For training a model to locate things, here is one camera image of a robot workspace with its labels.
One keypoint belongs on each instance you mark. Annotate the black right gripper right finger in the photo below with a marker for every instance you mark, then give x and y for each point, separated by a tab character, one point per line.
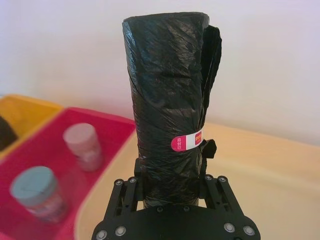
221	193

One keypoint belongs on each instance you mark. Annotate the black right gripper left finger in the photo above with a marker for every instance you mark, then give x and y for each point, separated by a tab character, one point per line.
126	193

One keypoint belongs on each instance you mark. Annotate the black trash bag roll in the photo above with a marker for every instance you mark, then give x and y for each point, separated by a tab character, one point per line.
165	100

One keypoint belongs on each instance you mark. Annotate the blue-lidded small jar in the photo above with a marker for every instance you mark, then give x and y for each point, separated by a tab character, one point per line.
37	191

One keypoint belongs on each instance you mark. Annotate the red plastic bin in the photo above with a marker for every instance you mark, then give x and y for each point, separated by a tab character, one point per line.
45	147

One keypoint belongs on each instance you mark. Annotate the yellow plastic bin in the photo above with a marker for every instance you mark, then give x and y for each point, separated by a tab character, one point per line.
27	111

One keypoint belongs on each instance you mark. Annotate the dark brown round object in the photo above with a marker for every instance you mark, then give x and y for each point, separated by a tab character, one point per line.
7	135

